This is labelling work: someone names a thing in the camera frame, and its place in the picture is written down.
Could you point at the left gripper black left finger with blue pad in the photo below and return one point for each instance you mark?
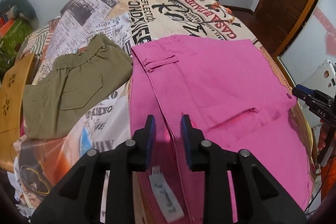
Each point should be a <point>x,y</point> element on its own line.
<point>77,197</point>

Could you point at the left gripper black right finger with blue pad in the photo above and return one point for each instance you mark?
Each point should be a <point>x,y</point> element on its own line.
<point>259,197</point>

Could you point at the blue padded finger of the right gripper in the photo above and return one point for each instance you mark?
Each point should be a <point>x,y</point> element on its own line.
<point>304,90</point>

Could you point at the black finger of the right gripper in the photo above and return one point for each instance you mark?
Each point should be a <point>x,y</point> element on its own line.
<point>301,96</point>

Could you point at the pink pants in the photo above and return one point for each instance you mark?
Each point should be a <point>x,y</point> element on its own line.
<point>231,94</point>

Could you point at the orange sleeve forearm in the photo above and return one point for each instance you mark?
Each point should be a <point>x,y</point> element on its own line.
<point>328,175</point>

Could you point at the person's right hand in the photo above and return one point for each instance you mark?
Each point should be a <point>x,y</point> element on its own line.
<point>322,136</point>

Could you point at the white sticker-covered laptop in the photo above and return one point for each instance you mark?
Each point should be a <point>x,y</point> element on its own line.
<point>323,79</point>

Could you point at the olive green folded pants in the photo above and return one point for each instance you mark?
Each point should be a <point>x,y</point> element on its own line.
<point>77,83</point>

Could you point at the pile of colourful clothes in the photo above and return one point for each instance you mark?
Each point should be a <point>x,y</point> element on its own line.
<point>18,20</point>

